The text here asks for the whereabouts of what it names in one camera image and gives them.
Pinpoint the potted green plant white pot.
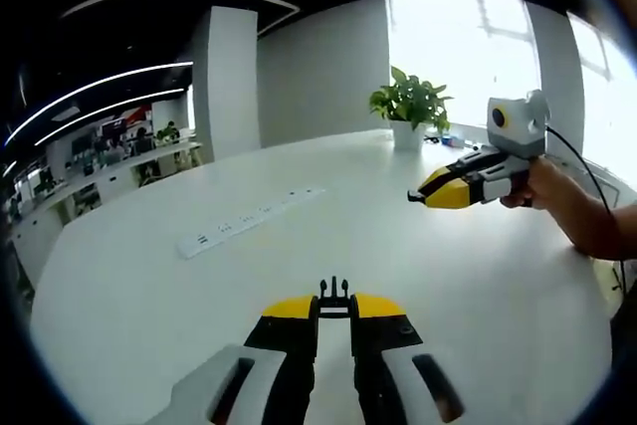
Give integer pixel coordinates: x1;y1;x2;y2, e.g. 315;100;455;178
368;65;455;150

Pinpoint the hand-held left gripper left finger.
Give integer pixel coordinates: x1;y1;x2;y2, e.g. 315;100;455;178
143;295;319;425

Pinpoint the large bright window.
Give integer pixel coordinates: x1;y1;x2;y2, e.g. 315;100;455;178
386;0;637;182

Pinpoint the black plastic buckle pronged part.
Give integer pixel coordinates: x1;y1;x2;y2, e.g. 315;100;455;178
317;276;352;319

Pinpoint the white power strip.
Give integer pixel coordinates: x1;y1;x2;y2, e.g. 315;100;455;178
177;186;327;261

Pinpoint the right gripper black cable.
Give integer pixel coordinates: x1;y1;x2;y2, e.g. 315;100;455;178
545;124;629;297

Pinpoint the red wall banner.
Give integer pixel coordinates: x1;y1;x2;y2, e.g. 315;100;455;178
111;104;153;135

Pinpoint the person's black shirt torso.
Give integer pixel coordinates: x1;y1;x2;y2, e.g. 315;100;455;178
607;265;637;376

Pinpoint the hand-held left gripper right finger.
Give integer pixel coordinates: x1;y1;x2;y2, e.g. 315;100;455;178
347;293;467;425

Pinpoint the person's right hand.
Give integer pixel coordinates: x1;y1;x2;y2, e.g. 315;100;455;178
500;155;564;211

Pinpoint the long ceiling light strip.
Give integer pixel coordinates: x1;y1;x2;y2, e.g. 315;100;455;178
4;61;194;146
2;88;186;177

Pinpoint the white office desk row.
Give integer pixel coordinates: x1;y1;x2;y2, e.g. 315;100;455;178
9;139;205;292

